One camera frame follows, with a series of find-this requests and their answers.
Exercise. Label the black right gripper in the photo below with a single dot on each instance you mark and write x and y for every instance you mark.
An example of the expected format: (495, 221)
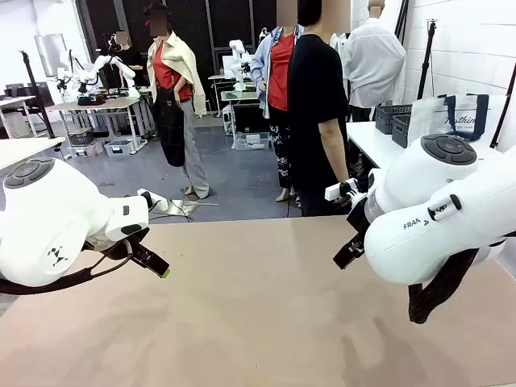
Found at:
(356, 217)

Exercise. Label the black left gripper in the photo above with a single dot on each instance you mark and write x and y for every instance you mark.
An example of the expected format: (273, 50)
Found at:
(117, 250)

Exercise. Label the long dark grey plastic basket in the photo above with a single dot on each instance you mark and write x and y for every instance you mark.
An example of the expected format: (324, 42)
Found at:
(389, 117)

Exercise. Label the person's left forearm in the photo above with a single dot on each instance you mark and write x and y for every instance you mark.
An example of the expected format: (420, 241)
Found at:
(332, 149)

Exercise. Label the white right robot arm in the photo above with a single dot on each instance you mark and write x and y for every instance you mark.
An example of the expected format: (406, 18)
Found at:
(423, 181)

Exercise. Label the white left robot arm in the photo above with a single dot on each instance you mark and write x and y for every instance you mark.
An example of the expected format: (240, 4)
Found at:
(48, 217)

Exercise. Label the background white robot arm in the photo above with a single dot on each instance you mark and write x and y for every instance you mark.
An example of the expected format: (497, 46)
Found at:
(235, 46)
(105, 61)
(86, 74)

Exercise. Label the white table with baskets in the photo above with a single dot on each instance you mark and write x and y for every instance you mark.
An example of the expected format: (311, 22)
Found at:
(367, 145)

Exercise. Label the clear plastic storage bin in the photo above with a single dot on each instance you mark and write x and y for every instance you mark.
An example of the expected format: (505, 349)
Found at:
(86, 151)
(119, 148)

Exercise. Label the small dark grey plastic basket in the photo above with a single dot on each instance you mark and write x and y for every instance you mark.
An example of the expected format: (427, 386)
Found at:
(401, 131)

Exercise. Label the black storage crate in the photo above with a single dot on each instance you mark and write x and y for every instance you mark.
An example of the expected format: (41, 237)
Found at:
(80, 136)

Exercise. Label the person in black clothes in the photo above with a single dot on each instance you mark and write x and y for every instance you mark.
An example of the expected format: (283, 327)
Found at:
(312, 101)

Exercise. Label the wooden top work table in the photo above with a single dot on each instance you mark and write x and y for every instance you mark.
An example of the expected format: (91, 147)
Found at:
(101, 104)

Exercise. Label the white side table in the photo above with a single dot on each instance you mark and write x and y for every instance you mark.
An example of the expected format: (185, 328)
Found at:
(24, 149)

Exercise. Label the glass top metal table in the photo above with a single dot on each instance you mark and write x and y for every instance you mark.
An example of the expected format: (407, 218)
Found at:
(238, 96)

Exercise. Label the mannequin with white shirt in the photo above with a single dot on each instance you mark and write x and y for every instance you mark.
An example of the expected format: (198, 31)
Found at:
(375, 64)

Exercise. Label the person in red top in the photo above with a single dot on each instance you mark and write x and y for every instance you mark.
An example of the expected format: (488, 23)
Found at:
(278, 72)

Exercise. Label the mannequin with cream jacket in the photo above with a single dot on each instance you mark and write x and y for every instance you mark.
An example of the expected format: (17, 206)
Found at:
(177, 64)

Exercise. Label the background person in black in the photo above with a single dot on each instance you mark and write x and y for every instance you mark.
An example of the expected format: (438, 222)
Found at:
(131, 60)

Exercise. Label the black tripod stand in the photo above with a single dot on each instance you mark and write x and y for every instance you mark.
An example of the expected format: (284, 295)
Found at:
(35, 86)

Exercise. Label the grey office desk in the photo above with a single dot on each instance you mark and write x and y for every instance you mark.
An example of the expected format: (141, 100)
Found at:
(16, 99)

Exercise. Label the slanted black pole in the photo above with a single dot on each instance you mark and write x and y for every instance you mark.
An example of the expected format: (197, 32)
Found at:
(504, 106)

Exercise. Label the black light stand poles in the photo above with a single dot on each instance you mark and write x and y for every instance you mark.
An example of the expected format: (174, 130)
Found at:
(403, 20)

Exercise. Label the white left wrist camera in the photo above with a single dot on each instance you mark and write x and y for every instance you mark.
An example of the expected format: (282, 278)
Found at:
(161, 203)

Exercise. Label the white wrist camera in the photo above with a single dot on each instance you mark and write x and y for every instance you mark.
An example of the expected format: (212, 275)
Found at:
(332, 192)
(161, 203)

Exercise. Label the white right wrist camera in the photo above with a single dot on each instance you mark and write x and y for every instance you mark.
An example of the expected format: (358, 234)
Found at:
(332, 192)

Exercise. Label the metal mannequin base plate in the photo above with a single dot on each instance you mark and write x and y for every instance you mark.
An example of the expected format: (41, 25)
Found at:
(189, 207)

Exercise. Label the grey metal frame table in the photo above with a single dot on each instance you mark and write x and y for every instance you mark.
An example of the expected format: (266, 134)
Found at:
(219, 77)

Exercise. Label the black tripod with camera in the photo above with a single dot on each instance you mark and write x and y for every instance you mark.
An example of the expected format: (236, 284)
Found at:
(429, 52)

